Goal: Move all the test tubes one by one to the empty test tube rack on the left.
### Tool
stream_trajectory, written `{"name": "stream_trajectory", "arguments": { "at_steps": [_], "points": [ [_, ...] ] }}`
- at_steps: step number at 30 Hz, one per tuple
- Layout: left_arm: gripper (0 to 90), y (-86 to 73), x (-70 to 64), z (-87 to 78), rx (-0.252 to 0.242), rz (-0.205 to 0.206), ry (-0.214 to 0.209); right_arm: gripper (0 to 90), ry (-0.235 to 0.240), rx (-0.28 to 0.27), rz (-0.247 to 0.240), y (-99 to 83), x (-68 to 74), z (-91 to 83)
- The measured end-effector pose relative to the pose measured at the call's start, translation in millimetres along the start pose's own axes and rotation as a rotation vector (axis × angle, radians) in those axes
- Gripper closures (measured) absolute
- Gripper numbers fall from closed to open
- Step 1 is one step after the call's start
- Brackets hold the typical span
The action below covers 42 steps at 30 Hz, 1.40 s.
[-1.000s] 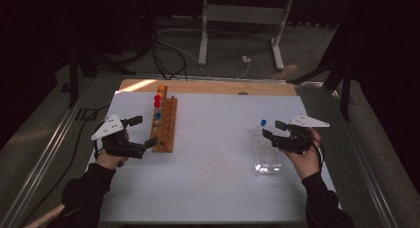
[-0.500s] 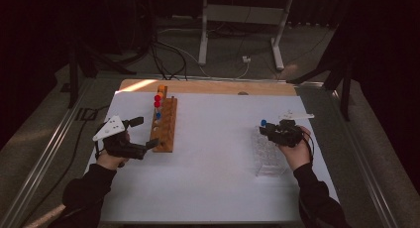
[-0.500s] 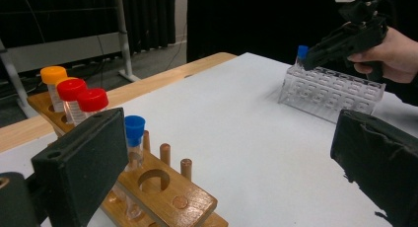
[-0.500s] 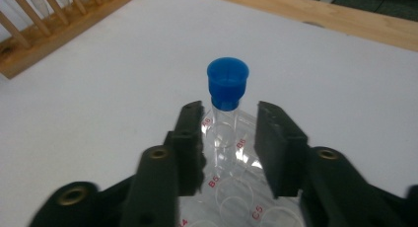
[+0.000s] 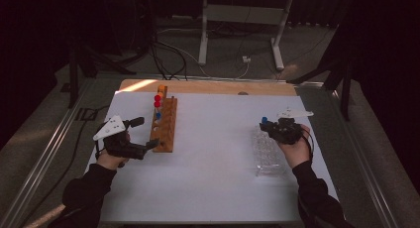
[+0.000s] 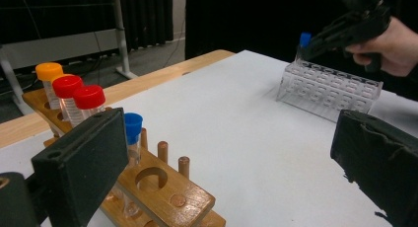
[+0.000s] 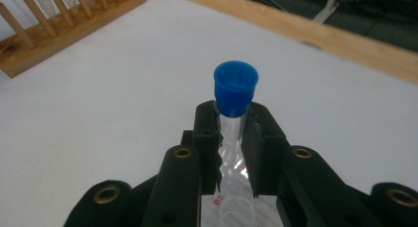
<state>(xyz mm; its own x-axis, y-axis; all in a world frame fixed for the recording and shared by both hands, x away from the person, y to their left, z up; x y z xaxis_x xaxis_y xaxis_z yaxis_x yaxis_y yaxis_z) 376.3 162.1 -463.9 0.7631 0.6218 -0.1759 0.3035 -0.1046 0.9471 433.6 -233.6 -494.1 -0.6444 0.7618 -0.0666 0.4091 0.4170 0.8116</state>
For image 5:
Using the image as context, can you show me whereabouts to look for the person's right hand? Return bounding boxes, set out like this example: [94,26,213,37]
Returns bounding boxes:
[277,123,312,170]

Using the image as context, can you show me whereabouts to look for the hand-held gripper cable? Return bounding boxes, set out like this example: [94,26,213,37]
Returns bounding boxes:
[300,127,315,158]
[94,139,103,161]

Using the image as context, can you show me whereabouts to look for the black floor cables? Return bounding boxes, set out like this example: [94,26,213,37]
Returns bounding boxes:
[149,29,190,82]

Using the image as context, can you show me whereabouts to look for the white table mat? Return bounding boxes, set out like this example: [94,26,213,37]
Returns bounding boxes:
[83,90,340,224]

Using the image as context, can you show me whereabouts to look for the clear plastic test tube rack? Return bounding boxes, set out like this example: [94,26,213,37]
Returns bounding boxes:
[252,124,287,177]

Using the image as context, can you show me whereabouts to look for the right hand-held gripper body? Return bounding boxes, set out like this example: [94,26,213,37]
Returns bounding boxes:
[266,107,315,146]

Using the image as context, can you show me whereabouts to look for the white floor cable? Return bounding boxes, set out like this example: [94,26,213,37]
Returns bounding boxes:
[157,27,252,79]

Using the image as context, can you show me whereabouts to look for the white metal stand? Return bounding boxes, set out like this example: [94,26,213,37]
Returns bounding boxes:
[197,0,295,72]

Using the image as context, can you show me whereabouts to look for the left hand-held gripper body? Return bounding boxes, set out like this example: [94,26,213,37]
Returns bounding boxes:
[92,114,149,161]

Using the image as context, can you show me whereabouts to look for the black stand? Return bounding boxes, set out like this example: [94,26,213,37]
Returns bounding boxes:
[286,21,357,122]
[66,36,137,110]

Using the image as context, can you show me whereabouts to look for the right hand-held gripper cable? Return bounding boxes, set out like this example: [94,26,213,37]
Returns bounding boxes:
[300,127,315,158]

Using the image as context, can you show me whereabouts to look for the aluminium floor rail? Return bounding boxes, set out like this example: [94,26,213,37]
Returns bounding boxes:
[0,78,97,228]
[330,88,402,228]

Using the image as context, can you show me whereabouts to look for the thin black floor cable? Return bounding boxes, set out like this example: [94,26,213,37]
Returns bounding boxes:
[20,104,111,226]

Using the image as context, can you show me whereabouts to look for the person's left hand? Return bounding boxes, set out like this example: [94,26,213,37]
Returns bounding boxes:
[96,130,131,171]

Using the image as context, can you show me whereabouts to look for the left hand-held gripper cable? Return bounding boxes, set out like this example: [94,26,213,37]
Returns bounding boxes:
[94,139,103,161]

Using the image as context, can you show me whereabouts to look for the wooden test tube rack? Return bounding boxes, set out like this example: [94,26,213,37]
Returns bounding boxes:
[149,85,178,154]

